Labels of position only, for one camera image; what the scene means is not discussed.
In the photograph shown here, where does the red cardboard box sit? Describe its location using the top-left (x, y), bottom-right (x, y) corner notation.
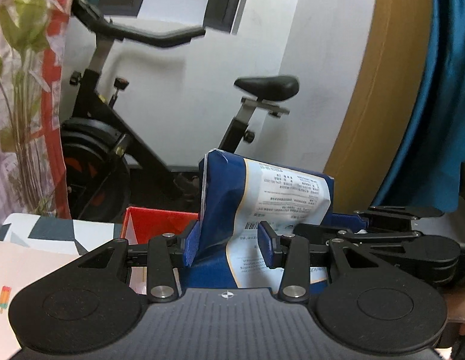
top-left (121, 206), bottom-right (199, 296)

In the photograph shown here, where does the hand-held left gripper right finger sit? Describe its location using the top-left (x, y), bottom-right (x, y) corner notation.
top-left (256, 220), bottom-right (406, 303)

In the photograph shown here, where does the grey geometric printed blanket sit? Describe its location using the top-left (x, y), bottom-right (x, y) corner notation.
top-left (0, 213), bottom-right (125, 257)

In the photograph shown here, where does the teal curtain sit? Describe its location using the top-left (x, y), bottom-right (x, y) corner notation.
top-left (371, 0), bottom-right (465, 214)

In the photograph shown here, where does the white popsicle printed mat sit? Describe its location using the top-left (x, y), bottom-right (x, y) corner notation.
top-left (0, 241), bottom-right (81, 360)

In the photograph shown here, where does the blue and white packet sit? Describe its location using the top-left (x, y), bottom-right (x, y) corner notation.
top-left (180, 149), bottom-right (335, 290)

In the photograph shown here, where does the wooden door frame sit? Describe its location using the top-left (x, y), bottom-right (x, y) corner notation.
top-left (324, 0), bottom-right (436, 189)

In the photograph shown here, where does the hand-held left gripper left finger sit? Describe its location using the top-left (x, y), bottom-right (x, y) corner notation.
top-left (41, 220), bottom-right (202, 303)

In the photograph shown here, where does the dark framed window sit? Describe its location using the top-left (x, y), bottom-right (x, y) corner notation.
top-left (99, 0), bottom-right (249, 35)

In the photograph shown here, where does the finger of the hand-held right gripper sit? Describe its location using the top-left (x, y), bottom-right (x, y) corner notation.
top-left (353, 205), bottom-right (445, 234)
top-left (294, 223), bottom-right (422, 250)

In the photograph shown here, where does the black exercise bike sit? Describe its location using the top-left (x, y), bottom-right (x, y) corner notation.
top-left (60, 0), bottom-right (301, 223)

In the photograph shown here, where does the pink leaf printed curtain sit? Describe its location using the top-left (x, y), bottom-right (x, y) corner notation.
top-left (0, 0), bottom-right (95, 220)

